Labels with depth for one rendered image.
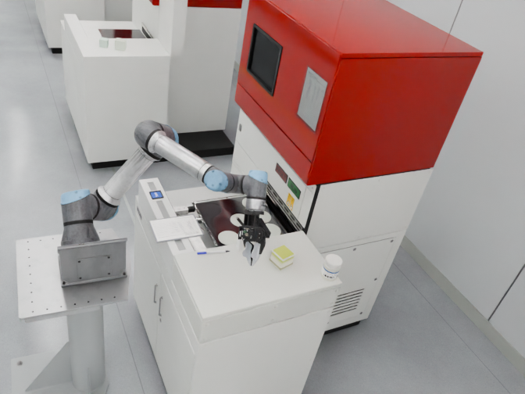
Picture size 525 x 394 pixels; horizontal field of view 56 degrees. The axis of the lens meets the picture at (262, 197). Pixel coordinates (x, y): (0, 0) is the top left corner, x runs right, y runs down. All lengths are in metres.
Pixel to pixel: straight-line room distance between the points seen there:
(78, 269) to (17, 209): 1.85
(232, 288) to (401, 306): 1.83
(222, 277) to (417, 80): 1.13
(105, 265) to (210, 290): 0.45
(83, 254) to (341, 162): 1.12
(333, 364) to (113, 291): 1.48
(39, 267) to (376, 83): 1.56
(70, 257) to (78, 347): 0.60
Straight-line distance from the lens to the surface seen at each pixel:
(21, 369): 2.96
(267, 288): 2.00
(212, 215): 2.40
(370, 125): 2.15
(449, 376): 3.36
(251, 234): 1.85
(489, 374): 3.51
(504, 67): 3.33
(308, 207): 2.25
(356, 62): 1.94
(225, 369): 2.20
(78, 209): 2.12
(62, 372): 2.80
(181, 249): 2.12
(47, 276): 2.23
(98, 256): 2.09
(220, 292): 1.96
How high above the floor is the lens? 2.40
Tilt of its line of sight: 36 degrees down
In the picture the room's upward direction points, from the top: 12 degrees clockwise
